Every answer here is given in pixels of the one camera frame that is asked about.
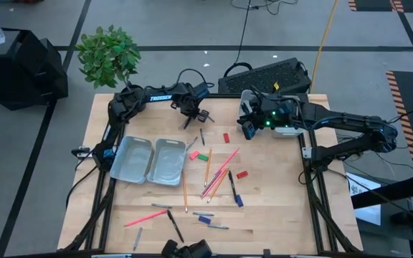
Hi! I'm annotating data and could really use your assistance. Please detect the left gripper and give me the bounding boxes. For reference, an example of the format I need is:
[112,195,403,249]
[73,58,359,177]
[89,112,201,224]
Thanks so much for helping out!
[170,91,211,130]

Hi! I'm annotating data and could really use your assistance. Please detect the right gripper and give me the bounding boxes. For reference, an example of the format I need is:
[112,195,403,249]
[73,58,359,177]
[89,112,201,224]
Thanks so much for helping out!
[237,93,300,140]

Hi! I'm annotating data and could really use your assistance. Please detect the orange pencil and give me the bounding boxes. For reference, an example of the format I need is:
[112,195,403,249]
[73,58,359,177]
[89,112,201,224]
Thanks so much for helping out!
[204,148,214,188]
[206,167,231,204]
[181,170,189,214]

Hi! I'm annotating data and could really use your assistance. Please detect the pink pencil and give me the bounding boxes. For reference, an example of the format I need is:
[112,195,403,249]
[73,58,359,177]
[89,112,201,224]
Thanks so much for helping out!
[214,148,240,176]
[200,167,229,200]
[123,209,168,228]

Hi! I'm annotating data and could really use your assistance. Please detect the grey pencil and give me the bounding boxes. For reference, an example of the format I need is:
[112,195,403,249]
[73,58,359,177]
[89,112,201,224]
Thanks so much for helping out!
[200,170,224,197]

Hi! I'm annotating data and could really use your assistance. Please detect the black pen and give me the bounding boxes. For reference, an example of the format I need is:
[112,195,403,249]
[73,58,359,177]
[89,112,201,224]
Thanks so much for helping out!
[227,170,238,204]
[166,209,186,244]

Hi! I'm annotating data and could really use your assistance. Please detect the black keyboard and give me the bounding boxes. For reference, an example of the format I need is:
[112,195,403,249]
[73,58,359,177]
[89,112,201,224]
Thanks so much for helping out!
[217,57,313,95]

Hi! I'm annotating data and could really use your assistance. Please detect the green potted plant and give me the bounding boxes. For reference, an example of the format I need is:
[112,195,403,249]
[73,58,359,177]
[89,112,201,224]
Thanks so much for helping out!
[74,24,147,108]

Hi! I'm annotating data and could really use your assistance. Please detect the white paper box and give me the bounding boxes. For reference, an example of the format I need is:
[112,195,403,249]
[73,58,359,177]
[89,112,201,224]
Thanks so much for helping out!
[345,171,383,226]

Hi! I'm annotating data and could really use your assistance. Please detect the black bulky device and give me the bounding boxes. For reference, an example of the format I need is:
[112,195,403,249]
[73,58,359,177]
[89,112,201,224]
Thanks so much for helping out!
[161,239,214,258]

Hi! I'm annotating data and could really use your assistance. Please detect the black stand beam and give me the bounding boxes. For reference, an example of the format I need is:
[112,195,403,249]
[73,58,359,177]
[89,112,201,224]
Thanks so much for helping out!
[351,173,413,209]

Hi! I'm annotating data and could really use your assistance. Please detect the black stacked boxes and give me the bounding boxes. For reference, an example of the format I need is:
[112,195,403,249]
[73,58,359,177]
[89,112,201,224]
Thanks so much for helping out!
[0,24,70,111]

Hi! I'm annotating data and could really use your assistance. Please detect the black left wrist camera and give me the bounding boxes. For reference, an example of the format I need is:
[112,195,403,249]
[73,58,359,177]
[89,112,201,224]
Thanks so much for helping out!
[191,81,212,101]

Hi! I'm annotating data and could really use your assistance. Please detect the black table frame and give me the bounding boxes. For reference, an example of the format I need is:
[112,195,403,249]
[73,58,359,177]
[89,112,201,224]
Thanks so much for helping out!
[57,92,364,256]

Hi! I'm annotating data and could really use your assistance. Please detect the black hanging cable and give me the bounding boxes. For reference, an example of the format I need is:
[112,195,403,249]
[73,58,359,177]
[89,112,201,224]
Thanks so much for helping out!
[233,0,253,67]

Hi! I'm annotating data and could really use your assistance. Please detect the yellow cable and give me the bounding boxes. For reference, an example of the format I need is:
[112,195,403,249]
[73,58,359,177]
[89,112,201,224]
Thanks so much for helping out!
[308,0,339,93]

